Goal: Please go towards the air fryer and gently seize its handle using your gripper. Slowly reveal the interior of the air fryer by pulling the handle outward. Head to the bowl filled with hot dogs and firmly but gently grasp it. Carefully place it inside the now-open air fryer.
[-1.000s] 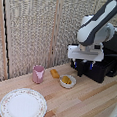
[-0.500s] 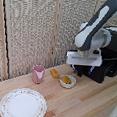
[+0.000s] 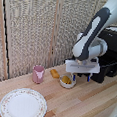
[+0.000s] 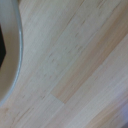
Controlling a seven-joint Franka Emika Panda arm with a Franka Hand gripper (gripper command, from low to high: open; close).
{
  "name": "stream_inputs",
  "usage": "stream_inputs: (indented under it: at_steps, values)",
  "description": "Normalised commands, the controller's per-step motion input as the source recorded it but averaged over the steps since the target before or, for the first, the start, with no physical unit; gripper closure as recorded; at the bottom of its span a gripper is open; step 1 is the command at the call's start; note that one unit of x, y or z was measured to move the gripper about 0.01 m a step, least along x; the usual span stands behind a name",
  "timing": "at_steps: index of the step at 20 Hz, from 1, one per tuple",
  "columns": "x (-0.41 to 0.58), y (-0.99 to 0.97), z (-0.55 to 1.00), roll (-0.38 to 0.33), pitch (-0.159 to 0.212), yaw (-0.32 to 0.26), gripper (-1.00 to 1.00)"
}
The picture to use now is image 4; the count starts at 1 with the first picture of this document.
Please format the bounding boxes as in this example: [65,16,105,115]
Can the small white bowl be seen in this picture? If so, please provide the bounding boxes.
[0,0,25,107]

